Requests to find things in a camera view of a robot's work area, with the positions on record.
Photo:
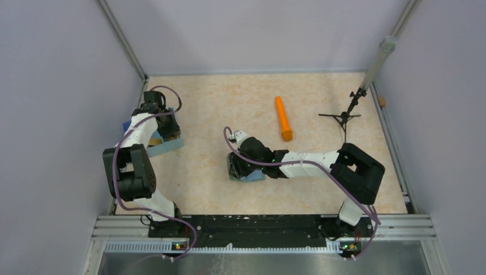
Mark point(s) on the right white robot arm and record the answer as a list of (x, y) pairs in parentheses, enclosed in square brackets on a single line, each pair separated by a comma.
[(355, 172)]

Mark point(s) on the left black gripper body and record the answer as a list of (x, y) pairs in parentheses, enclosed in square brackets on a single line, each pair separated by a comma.
[(169, 126)]

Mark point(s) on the blue three-compartment organizer box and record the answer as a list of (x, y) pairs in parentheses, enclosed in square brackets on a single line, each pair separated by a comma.
[(153, 123)]

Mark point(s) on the small orange block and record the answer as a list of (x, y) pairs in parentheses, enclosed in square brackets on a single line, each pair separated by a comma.
[(381, 101)]

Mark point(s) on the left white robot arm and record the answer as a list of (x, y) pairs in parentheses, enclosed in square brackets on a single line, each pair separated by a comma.
[(131, 176)]

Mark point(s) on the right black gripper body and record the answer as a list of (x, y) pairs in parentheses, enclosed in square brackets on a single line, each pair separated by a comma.
[(258, 166)]

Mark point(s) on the white perforated cable tray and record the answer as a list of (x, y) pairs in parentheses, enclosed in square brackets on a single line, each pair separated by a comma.
[(172, 247)]

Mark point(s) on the gold card in box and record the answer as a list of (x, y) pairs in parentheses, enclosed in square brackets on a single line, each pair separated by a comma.
[(155, 142)]

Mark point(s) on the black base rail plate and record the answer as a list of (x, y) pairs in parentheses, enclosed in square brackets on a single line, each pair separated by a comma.
[(260, 231)]

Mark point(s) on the green card holder wallet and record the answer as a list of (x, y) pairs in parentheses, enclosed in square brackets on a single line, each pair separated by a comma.
[(256, 175)]

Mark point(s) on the orange cylinder tube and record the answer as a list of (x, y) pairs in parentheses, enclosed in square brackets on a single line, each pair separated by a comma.
[(285, 129)]

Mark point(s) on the black tripod stand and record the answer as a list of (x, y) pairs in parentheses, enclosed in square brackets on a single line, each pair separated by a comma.
[(346, 116)]

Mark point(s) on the grey pole on tripod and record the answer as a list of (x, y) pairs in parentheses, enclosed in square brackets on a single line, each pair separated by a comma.
[(386, 47)]

